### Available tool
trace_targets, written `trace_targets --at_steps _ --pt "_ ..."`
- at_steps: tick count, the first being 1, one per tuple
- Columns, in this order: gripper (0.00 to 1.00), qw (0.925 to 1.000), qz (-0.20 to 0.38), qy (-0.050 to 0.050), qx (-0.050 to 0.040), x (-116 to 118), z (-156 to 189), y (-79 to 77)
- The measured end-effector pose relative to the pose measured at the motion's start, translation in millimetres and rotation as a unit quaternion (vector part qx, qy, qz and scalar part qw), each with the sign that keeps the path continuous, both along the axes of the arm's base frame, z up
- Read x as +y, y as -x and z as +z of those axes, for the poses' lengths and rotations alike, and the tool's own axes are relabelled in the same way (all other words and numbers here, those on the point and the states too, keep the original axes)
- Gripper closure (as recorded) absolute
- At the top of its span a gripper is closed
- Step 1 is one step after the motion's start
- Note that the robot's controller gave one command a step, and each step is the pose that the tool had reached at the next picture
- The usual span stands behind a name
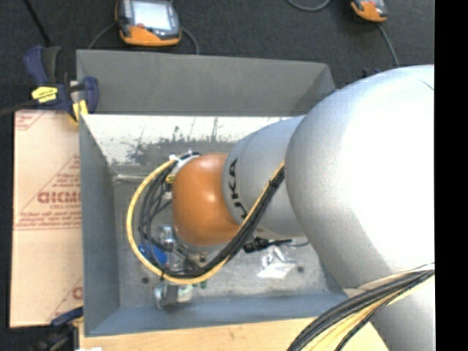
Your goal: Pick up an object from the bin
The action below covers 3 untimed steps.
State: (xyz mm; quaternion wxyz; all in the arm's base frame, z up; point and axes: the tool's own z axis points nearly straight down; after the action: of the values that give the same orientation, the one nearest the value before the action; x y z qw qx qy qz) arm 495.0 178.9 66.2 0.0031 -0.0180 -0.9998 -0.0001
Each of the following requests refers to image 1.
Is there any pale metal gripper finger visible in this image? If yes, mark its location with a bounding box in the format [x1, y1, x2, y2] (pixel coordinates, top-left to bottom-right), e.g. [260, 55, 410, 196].
[153, 283, 172, 309]
[175, 285, 194, 303]

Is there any clear plastic packet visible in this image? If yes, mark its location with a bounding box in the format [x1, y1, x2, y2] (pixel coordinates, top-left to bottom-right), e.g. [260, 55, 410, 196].
[257, 246, 298, 279]

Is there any brown cardboard board, red print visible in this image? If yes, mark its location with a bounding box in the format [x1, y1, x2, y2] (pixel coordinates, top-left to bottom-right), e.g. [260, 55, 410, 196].
[9, 109, 84, 328]

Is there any grey metal bin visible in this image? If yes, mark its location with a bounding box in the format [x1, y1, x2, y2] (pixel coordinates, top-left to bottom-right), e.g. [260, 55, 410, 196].
[75, 48, 349, 338]

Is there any black cylinder on white bracket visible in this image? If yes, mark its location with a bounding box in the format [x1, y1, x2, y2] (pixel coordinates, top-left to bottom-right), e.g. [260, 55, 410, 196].
[242, 236, 294, 254]

